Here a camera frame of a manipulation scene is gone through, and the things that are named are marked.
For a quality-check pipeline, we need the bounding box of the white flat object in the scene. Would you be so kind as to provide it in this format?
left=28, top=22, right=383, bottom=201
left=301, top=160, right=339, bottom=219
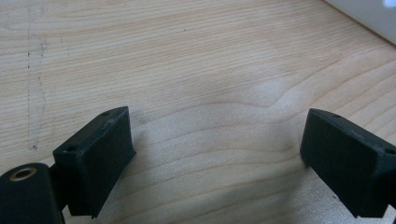
left=323, top=0, right=396, bottom=46

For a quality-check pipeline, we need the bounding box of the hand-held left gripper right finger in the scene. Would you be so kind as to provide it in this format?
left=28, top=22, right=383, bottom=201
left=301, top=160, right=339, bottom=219
left=299, top=107, right=396, bottom=218

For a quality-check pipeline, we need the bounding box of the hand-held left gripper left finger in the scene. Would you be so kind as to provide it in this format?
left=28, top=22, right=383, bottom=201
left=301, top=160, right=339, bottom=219
left=51, top=105, right=137, bottom=219

